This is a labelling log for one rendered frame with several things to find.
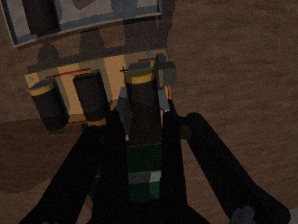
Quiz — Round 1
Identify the green open box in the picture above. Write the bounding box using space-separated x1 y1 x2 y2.
87 143 162 204

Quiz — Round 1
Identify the light grey tray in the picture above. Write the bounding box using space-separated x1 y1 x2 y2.
0 0 163 48

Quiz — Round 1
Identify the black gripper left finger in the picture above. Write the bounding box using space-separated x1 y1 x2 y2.
18 87 131 224

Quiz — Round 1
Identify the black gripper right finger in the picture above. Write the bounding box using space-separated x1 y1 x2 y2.
157 82 291 224

